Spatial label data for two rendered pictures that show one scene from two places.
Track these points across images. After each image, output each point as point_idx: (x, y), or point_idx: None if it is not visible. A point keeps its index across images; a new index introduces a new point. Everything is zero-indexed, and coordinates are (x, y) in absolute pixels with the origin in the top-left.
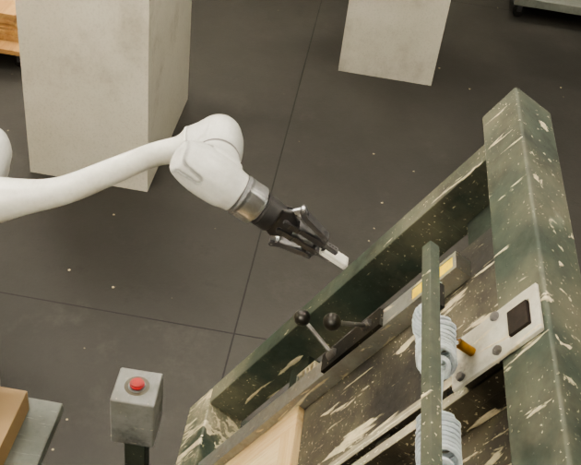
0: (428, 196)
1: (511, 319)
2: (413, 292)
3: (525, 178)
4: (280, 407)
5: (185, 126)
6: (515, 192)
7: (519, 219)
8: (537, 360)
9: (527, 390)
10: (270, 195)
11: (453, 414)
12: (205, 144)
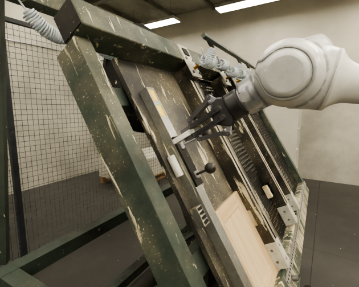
0: (106, 98)
1: (186, 53)
2: (163, 115)
3: (140, 28)
4: (220, 224)
5: (343, 48)
6: (145, 34)
7: (156, 39)
8: (191, 53)
9: (196, 58)
10: (234, 90)
11: (217, 60)
12: (302, 38)
